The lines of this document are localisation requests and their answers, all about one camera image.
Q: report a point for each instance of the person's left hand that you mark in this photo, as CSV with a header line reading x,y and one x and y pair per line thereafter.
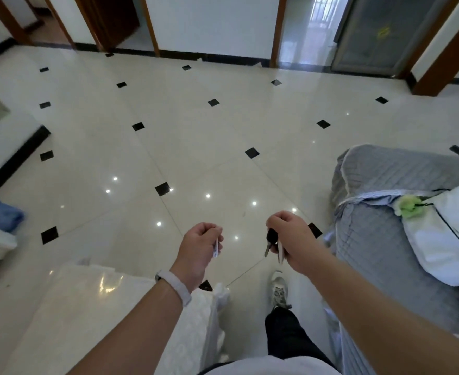
x,y
194,249

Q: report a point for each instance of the person's right hand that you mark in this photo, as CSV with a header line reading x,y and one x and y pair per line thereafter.
x,y
297,242

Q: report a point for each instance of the person's right fingers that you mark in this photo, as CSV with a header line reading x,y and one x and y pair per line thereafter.
x,y
281,222

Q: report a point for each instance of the person's left fingers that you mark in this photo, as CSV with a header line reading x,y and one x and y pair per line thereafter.
x,y
213,232

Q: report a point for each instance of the small white card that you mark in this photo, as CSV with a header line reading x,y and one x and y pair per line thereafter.
x,y
215,249

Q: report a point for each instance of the black key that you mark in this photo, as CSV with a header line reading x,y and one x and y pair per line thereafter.
x,y
271,238

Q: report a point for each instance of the white key tag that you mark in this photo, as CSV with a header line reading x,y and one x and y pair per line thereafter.
x,y
280,253

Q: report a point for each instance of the person's left forearm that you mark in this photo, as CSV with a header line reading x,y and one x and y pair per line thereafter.
x,y
135,331

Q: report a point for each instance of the person's right forearm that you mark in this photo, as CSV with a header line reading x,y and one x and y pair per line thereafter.
x,y
377,320

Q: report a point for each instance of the white wristband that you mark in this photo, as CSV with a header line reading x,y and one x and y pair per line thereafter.
x,y
176,285

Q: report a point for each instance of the white sneaker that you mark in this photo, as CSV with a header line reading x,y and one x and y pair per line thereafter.
x,y
279,288

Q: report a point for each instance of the black trouser leg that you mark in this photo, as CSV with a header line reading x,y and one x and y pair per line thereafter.
x,y
288,335

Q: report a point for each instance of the green plush charm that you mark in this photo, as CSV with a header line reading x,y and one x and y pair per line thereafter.
x,y
409,206

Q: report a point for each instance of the table with white lace cloth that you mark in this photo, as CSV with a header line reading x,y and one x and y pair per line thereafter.
x,y
88,308

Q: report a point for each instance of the white bag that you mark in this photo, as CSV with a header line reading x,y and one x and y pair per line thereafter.
x,y
444,242

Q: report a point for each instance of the grey glass sliding door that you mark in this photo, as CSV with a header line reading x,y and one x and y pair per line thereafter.
x,y
385,31

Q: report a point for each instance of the brown wooden door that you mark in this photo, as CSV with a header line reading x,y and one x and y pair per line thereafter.
x,y
108,19

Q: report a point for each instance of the brown wooden door frame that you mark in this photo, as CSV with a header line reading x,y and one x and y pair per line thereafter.
x,y
448,54
150,23
278,31

